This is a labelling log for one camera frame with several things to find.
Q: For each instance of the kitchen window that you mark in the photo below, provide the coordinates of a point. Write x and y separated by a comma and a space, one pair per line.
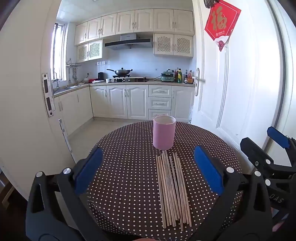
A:
57, 51

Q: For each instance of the steel sink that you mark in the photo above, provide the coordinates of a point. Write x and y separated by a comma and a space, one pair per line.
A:
69, 88

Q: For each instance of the metal strike plate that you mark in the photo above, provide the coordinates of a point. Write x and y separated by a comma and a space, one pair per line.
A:
48, 95

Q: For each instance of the grey range hood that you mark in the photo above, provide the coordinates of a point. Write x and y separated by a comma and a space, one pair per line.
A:
128, 42

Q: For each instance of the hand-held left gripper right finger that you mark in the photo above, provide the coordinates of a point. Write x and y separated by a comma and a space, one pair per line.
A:
208, 171

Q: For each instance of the wall utensil rack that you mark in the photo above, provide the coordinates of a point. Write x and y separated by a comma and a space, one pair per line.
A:
72, 67

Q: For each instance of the brown polka dot tablecloth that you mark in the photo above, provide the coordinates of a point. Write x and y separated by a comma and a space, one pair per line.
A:
129, 162

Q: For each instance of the gas stove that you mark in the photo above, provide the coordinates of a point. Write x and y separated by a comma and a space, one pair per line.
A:
129, 80

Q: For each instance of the orange sauce bottle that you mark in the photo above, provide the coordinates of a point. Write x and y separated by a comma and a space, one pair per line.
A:
190, 78

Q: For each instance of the black kettle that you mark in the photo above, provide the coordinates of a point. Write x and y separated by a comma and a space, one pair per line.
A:
100, 76

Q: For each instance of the row of wooden chopsticks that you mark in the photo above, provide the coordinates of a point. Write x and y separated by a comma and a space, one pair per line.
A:
171, 185

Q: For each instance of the red wall poster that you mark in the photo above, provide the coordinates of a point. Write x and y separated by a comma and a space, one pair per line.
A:
220, 22

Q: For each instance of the narrow white lattice cabinet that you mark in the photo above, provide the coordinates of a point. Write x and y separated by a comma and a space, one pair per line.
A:
90, 51

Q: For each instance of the metal faucet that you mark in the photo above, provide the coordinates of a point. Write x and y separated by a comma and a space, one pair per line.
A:
56, 81

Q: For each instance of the dark red bottle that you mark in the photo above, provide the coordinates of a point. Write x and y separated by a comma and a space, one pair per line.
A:
176, 76

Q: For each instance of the wide white lattice cabinet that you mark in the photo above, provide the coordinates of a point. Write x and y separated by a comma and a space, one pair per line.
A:
173, 45

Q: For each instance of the wok with lid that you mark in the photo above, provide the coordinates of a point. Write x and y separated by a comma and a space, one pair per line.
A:
122, 72

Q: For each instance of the white lower kitchen cabinets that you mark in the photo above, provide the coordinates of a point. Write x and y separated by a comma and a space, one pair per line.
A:
115, 102

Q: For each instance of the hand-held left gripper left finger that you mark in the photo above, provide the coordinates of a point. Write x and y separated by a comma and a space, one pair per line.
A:
89, 171

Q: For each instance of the white door frame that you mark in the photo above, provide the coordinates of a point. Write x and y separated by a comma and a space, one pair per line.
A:
27, 120

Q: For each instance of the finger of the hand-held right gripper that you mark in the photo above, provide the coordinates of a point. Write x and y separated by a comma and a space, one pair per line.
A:
252, 150
278, 138

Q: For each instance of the white upper kitchen cabinets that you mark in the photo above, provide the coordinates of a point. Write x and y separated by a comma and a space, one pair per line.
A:
143, 20

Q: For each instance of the green bottle yellow cap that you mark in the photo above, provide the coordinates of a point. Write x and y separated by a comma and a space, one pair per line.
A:
180, 76

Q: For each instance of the white cabinet drawer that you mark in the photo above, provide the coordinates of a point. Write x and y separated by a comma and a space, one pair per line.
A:
160, 91
157, 113
160, 103

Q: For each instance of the pink cup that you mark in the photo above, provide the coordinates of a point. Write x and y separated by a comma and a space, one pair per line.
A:
163, 134

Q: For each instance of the red tray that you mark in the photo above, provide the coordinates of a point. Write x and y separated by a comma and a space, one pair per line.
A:
93, 80

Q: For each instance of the dark sauce bottle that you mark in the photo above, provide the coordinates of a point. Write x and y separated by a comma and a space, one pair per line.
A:
186, 77

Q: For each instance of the white kitchen cabinets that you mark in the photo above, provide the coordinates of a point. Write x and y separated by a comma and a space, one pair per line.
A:
115, 102
143, 20

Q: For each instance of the green electric cooker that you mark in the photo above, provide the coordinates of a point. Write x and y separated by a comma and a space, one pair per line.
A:
167, 77

